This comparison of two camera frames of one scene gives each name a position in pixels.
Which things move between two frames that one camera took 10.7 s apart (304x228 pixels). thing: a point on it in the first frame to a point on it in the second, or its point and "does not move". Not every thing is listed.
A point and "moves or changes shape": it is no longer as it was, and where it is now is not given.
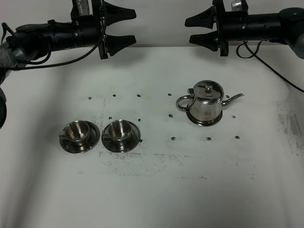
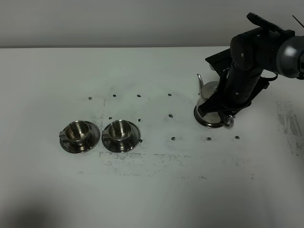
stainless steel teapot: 205,100 moves or changes shape
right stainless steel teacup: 119,130 does not move
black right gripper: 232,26 to 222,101
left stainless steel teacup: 77,131 does not move
